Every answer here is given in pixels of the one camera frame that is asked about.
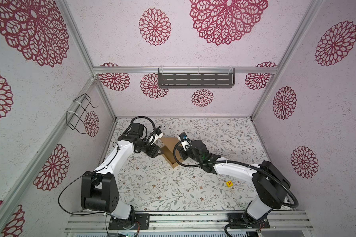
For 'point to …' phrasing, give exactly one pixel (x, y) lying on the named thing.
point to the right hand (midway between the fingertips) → (177, 142)
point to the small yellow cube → (230, 183)
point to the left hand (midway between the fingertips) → (158, 150)
